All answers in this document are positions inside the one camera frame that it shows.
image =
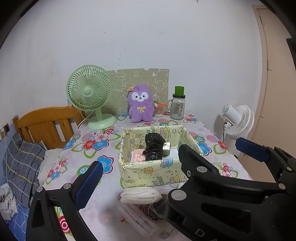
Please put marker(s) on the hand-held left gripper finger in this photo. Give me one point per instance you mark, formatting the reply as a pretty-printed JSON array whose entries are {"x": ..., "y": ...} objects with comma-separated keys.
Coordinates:
[{"x": 89, "y": 183}]

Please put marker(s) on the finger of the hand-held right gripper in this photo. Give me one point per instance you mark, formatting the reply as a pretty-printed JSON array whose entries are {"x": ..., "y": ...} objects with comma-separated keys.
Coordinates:
[
  {"x": 252, "y": 149},
  {"x": 196, "y": 162}
]

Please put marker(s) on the black plastic bag bundle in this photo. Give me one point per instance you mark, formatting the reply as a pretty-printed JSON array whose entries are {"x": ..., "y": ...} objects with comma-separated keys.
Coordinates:
[{"x": 153, "y": 143}]

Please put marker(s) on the yellow printed storage box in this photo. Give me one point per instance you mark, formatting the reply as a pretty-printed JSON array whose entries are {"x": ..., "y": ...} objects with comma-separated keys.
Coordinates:
[{"x": 148, "y": 173}]

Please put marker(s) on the white towel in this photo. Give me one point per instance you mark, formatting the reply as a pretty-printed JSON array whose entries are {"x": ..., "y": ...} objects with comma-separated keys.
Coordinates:
[{"x": 138, "y": 195}]

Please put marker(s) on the pink packet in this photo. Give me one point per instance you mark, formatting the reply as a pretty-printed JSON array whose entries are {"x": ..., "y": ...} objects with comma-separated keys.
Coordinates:
[{"x": 138, "y": 156}]

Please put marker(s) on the grey sock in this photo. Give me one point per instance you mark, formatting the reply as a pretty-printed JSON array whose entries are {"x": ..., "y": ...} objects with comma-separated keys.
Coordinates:
[{"x": 159, "y": 206}]

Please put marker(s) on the clear plastic container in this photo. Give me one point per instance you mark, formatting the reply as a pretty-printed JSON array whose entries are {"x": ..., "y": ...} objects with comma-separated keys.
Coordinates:
[{"x": 136, "y": 217}]

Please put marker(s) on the white standing fan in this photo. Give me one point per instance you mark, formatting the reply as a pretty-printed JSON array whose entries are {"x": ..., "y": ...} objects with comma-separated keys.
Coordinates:
[{"x": 242, "y": 120}]

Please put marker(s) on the white bedding cloth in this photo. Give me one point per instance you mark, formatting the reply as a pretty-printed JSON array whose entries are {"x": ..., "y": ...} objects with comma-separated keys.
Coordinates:
[{"x": 50, "y": 160}]

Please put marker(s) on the glass jar with green lid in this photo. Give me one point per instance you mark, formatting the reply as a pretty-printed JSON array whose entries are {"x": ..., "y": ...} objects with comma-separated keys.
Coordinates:
[{"x": 178, "y": 109}]

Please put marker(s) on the beige wooden door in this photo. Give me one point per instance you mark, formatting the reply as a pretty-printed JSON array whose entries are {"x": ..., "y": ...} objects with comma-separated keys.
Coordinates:
[{"x": 277, "y": 92}]

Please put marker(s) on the cotton swab container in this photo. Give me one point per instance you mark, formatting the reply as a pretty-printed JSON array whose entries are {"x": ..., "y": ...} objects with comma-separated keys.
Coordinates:
[{"x": 159, "y": 111}]

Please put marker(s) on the grey plaid pillow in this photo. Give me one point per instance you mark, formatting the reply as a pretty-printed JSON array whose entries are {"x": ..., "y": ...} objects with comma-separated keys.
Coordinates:
[{"x": 20, "y": 166}]

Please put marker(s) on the purple plush toy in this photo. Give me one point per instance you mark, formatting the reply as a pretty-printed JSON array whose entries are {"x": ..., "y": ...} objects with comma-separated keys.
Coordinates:
[{"x": 140, "y": 109}]

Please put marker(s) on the wooden bed headboard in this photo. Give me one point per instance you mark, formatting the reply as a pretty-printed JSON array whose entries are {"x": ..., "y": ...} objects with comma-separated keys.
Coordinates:
[{"x": 46, "y": 115}]

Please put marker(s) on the blue checked bed sheet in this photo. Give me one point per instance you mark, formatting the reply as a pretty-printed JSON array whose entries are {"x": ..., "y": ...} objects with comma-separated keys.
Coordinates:
[{"x": 18, "y": 222}]

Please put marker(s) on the white crumpled cloth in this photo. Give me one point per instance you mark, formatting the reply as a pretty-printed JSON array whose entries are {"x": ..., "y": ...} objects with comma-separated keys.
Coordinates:
[{"x": 7, "y": 201}]

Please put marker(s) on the green desk fan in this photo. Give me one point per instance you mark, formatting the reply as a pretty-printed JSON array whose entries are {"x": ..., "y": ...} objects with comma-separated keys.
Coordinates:
[{"x": 87, "y": 90}]

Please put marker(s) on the green printed board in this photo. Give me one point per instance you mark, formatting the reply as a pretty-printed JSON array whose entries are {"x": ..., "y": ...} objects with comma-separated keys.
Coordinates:
[{"x": 129, "y": 78}]

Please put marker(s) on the wall socket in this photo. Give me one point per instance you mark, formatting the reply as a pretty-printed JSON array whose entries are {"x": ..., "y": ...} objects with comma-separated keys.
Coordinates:
[{"x": 6, "y": 128}]

